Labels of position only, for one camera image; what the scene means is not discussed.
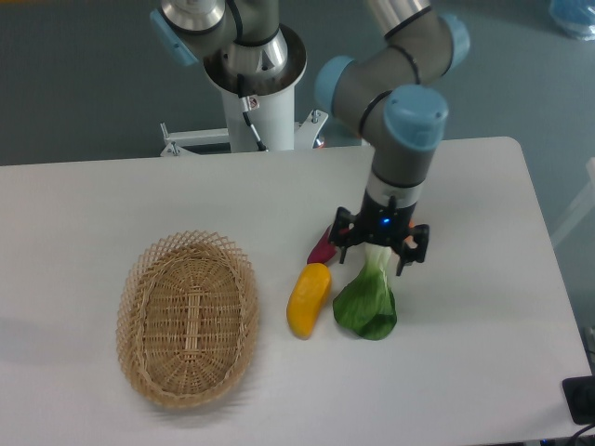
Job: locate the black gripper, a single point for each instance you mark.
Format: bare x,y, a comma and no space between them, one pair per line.
383,225

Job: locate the yellow mango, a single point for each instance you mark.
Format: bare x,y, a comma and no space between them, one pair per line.
307,299

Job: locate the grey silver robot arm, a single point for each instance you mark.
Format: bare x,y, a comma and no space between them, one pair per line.
385,100

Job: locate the orange tangerine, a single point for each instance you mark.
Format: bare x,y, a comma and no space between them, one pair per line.
409,240

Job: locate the green bok choy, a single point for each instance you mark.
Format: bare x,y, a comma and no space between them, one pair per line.
366,305

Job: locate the oval woven wicker basket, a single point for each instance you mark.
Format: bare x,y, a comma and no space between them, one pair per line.
187,323

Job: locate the black device at table edge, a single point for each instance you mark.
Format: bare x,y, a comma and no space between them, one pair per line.
579,395

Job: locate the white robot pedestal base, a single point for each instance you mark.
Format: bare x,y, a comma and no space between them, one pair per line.
257,87

